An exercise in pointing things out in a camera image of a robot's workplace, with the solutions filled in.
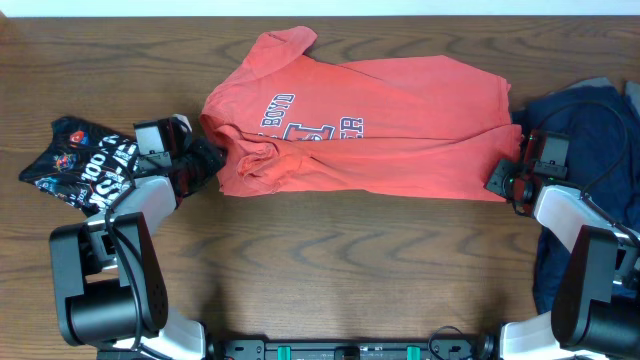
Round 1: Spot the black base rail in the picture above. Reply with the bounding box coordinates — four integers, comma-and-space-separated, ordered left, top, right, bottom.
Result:
207, 335, 496, 360

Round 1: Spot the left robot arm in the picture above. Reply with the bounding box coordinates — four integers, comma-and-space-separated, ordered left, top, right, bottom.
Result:
49, 114, 225, 360

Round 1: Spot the red soccer t-shirt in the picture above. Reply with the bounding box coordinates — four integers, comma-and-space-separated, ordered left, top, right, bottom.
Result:
200, 26, 522, 201

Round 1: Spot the black printed folded t-shirt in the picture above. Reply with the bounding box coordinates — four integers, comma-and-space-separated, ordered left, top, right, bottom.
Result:
19, 116, 139, 216

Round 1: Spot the navy blue t-shirt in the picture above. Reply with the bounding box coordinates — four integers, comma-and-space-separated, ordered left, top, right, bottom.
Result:
510, 84, 640, 316

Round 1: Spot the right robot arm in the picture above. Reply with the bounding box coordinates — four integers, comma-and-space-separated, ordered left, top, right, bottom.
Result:
474, 130, 639, 359

